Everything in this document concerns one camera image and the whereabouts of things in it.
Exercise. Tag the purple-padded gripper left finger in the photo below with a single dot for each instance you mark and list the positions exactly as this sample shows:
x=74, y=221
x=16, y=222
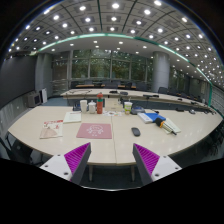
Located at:
x=69, y=166

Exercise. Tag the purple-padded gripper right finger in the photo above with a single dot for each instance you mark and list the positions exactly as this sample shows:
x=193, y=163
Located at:
x=151, y=166

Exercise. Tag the black computer mouse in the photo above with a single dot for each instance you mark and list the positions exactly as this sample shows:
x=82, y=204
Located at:
x=135, y=131

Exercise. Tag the pink mouse pad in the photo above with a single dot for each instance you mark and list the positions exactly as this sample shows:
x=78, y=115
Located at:
x=94, y=131

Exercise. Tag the red-white magazine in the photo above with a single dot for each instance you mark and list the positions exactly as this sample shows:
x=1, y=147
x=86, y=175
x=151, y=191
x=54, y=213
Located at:
x=52, y=129

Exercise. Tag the white paper pad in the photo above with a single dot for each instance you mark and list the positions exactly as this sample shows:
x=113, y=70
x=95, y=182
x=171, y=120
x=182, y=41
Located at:
x=172, y=125

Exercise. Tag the white booklet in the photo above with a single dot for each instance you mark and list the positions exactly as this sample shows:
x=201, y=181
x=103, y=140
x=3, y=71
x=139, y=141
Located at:
x=72, y=117

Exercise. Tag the blue book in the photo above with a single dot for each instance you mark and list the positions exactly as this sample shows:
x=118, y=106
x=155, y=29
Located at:
x=150, y=117

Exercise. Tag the dark office chair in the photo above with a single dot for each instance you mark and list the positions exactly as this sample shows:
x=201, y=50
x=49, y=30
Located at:
x=17, y=151

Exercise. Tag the white paper cup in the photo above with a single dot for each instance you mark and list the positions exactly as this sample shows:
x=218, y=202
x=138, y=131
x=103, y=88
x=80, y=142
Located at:
x=83, y=106

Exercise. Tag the white lidded mug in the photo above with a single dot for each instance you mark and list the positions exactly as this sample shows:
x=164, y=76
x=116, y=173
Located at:
x=92, y=107

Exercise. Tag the green-white drink cup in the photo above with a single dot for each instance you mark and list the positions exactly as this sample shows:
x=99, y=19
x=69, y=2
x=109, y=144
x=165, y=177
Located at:
x=128, y=107

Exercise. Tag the red water bottle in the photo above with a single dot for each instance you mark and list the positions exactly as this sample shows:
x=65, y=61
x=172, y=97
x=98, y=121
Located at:
x=99, y=103

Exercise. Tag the grey box cabinet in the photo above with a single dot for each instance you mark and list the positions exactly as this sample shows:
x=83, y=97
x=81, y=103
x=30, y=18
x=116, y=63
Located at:
x=34, y=100

